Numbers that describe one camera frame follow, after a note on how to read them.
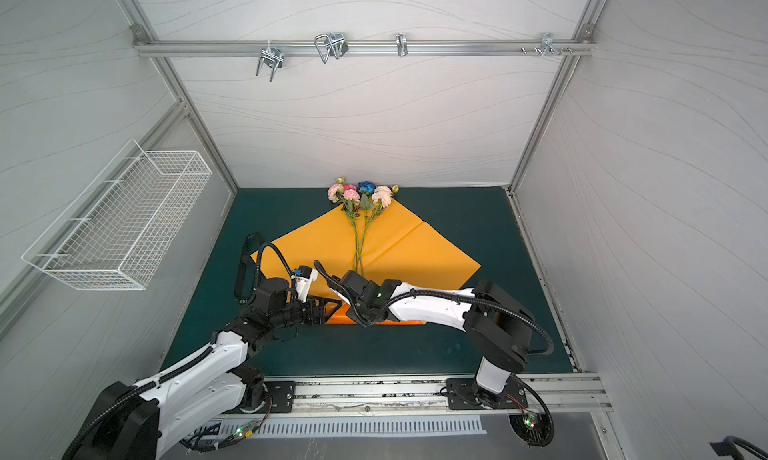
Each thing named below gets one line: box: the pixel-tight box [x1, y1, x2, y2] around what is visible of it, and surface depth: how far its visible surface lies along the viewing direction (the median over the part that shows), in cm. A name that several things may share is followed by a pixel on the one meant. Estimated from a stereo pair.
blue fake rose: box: [358, 180, 377, 232], surface depth 117 cm
